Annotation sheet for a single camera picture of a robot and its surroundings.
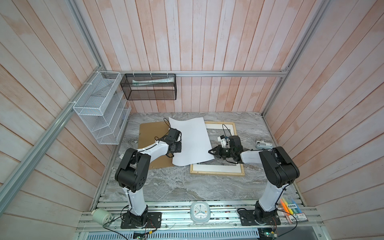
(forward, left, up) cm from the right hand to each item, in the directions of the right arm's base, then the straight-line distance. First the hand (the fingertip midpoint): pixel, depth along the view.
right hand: (208, 151), depth 95 cm
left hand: (+2, +21, -1) cm, 21 cm away
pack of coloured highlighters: (-33, -41, -3) cm, 53 cm away
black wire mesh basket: (+39, +42, +22) cm, 61 cm away
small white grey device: (+8, -38, -3) cm, 39 cm away
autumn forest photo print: (+6, +9, +2) cm, 11 cm away
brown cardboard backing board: (+20, +44, -7) cm, 49 cm away
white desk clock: (-35, +6, -1) cm, 35 cm away
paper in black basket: (+29, +40, +32) cm, 59 cm away
